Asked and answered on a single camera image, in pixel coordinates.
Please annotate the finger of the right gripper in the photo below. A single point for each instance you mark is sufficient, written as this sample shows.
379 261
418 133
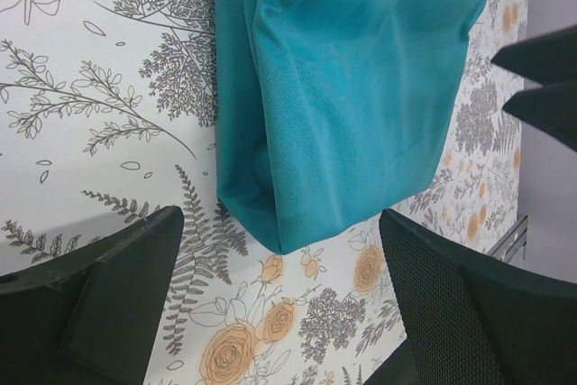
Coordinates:
550 109
546 59

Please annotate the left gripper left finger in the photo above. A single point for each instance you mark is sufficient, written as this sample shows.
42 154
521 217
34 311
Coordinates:
91 316

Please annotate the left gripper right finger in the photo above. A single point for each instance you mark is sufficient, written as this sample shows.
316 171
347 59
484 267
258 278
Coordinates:
472 319

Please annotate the teal t shirt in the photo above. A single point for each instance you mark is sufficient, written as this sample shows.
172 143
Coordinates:
330 111

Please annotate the floral patterned table mat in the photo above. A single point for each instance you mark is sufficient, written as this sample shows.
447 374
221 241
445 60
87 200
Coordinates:
109 111

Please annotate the aluminium frame rail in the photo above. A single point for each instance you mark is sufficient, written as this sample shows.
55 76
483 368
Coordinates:
512 246

